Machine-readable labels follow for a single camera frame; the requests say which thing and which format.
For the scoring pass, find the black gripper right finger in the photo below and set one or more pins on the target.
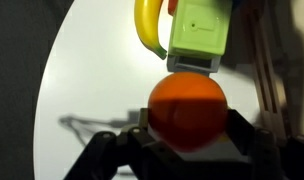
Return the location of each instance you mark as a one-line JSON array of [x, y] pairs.
[[258, 144]]

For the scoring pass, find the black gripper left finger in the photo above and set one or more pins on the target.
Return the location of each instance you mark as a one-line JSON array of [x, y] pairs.
[[106, 152]]

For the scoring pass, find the orange fruit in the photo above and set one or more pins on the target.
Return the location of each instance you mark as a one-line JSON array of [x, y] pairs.
[[187, 110]]

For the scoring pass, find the yellow-green cube block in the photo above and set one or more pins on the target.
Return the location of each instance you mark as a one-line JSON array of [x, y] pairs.
[[198, 35]]

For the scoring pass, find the yellow banana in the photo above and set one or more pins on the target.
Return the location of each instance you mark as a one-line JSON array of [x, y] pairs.
[[146, 17]]

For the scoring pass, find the orange cube block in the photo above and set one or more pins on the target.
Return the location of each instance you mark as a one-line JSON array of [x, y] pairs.
[[172, 6]]

